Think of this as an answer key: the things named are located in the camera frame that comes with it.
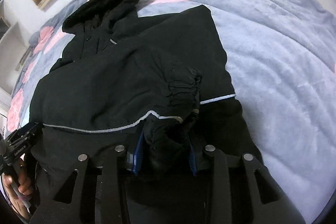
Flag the black hooded jacket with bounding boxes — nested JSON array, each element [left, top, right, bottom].
[[28, 0, 263, 224]]

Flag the person's left hand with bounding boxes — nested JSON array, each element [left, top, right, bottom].
[[2, 159, 33, 222]]

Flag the grey blanket with pink flowers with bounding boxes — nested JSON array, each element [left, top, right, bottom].
[[5, 0, 335, 223]]

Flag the white wall shelf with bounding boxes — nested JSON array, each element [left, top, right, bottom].
[[0, 0, 35, 119]]

